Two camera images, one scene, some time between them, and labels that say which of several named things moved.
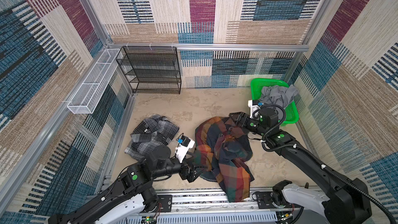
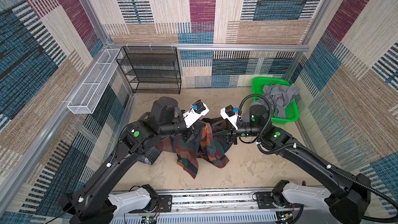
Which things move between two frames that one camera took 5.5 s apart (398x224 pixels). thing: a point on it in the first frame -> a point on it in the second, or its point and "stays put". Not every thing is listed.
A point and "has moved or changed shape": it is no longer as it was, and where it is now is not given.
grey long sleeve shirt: x=275 y=95 stays put
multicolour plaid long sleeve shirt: x=223 y=154 has moved or changed shape
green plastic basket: x=292 y=111 stays put
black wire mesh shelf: x=151 y=70 stays put
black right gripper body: x=252 y=124 -> x=232 y=134
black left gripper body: x=184 y=173 -> x=187 y=134
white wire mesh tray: x=86 y=99 stays put
